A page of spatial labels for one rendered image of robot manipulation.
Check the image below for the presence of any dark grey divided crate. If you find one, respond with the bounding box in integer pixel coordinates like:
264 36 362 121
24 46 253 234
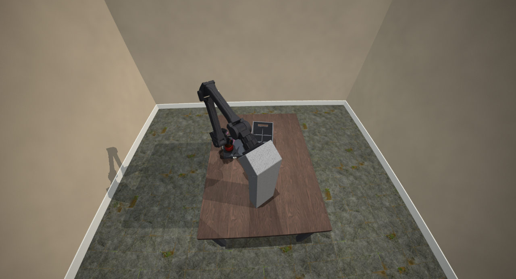
252 121 273 144

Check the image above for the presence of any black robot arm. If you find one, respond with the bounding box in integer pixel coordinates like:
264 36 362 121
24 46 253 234
197 80 263 155

